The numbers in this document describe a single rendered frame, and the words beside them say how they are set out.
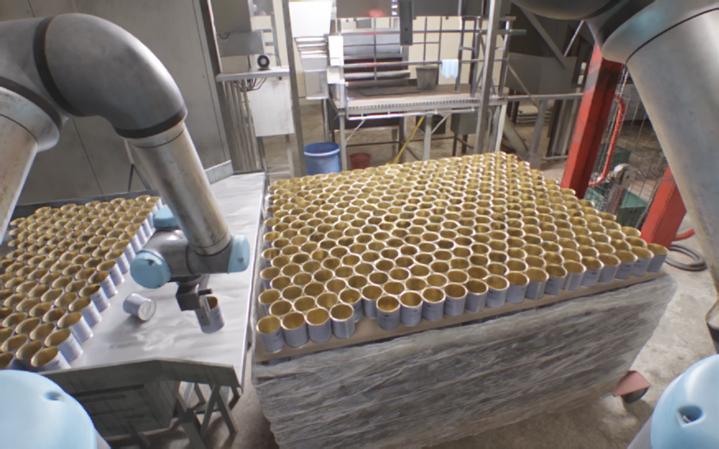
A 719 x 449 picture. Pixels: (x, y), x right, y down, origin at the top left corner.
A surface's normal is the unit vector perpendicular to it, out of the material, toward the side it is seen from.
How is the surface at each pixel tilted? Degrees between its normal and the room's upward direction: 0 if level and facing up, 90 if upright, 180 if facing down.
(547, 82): 90
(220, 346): 0
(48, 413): 34
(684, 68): 79
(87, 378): 90
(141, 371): 90
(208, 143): 90
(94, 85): 101
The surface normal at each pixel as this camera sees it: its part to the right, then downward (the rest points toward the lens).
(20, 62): 0.07, 0.26
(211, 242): 0.50, 0.65
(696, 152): -0.93, 0.23
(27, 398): 0.10, -0.86
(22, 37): 0.04, -0.19
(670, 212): 0.18, 0.49
